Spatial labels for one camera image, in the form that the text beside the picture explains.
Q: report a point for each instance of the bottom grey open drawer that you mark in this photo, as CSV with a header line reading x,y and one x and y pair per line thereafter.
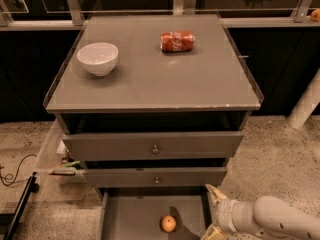
x,y
136,213

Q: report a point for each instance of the metal window railing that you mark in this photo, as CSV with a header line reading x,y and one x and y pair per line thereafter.
x,y
38,15

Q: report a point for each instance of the white ceramic bowl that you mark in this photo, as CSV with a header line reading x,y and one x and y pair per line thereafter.
x,y
99,59

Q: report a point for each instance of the red soda can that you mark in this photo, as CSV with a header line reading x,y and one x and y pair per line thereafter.
x,y
177,41

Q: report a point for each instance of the middle grey drawer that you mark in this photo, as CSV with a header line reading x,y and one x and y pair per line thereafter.
x,y
155,177

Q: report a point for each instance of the top grey drawer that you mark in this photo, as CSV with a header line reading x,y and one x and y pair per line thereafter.
x,y
152,146

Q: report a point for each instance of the white cylindrical post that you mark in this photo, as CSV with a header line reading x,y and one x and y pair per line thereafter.
x,y
307,103

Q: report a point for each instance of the black metal bar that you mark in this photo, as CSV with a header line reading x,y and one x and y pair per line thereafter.
x,y
31,187

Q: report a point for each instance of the orange fruit on ledge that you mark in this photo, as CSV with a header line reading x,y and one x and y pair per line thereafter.
x,y
315,15

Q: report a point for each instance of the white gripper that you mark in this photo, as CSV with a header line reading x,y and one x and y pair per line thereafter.
x,y
224,211

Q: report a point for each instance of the grey drawer cabinet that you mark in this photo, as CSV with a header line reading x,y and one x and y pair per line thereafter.
x,y
207,89

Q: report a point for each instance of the orange fruit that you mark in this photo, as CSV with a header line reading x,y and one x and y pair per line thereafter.
x,y
168,223
315,15

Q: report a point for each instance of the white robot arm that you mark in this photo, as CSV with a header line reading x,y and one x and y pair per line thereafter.
x,y
267,218

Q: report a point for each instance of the clear plastic bin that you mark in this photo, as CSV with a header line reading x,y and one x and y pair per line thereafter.
x,y
49,159

